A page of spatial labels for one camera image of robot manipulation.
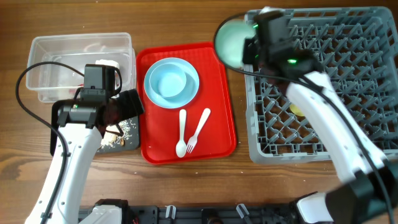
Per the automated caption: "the mint green bowl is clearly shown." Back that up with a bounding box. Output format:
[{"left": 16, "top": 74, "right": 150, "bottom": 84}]
[{"left": 215, "top": 20, "right": 256, "bottom": 68}]

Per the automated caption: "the rice food waste pile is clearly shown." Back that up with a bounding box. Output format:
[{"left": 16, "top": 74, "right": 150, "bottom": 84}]
[{"left": 101, "top": 118, "right": 139, "bottom": 149}]

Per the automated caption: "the white plastic fork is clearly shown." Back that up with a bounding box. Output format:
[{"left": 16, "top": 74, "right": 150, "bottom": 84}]
[{"left": 187, "top": 108, "right": 211, "bottom": 153}]

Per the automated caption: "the yellow cup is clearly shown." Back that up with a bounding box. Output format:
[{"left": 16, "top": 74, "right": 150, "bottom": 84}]
[{"left": 289, "top": 104, "right": 304, "bottom": 117}]

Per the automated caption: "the light blue bowl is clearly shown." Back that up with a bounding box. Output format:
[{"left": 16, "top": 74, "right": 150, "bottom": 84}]
[{"left": 149, "top": 63, "right": 187, "bottom": 98}]

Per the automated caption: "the red serving tray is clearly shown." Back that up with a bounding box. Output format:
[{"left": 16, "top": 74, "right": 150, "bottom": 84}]
[{"left": 136, "top": 42, "right": 237, "bottom": 165}]

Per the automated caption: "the light blue plate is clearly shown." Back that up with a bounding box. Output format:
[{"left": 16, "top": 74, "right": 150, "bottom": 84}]
[{"left": 144, "top": 57, "right": 200, "bottom": 109}]

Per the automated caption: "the white plastic spoon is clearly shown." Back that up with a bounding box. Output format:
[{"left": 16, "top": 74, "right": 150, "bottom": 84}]
[{"left": 175, "top": 109, "right": 187, "bottom": 158}]

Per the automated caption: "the clear plastic waste bin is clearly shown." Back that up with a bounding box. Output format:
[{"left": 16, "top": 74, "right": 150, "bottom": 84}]
[{"left": 25, "top": 32, "right": 136, "bottom": 103}]

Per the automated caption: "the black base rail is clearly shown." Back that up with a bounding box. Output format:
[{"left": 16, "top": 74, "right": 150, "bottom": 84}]
[{"left": 95, "top": 199, "right": 300, "bottom": 224}]

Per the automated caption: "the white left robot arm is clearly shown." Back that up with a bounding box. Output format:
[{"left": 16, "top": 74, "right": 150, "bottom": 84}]
[{"left": 26, "top": 60, "right": 144, "bottom": 223}]

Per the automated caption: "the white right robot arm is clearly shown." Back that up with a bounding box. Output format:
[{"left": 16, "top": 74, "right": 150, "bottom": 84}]
[{"left": 242, "top": 8, "right": 397, "bottom": 223}]

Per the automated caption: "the grey dishwasher rack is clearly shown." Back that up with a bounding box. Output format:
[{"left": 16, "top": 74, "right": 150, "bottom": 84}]
[{"left": 244, "top": 7, "right": 397, "bottom": 164}]

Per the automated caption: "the black waste tray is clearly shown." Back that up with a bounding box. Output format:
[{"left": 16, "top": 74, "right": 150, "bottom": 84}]
[{"left": 50, "top": 100, "right": 140, "bottom": 156}]

